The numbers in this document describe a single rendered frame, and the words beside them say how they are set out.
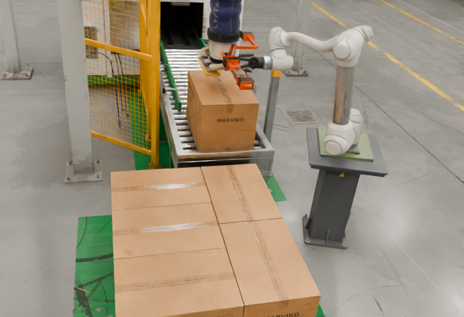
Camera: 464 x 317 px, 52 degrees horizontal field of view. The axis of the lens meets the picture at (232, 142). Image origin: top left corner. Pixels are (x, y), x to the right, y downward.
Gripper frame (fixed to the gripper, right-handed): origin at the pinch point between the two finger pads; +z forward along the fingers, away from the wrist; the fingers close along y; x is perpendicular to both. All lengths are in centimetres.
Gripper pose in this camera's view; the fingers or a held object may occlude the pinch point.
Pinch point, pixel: (231, 63)
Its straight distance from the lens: 310.5
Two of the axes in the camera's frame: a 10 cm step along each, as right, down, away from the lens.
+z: -9.7, 0.4, -2.5
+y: -0.9, 8.6, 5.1
